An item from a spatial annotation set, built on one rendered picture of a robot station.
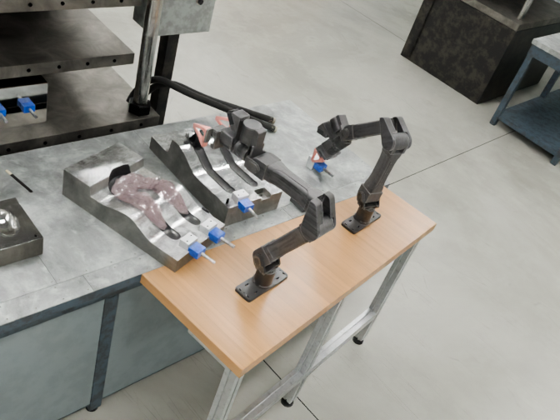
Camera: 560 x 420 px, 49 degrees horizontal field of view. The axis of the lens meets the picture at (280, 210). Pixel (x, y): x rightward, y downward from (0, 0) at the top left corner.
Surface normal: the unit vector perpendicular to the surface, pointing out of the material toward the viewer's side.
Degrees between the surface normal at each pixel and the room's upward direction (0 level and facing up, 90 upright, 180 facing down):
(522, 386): 0
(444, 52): 90
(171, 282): 0
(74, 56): 0
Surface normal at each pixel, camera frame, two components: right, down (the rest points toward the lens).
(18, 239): 0.26, -0.75
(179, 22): 0.63, 0.61
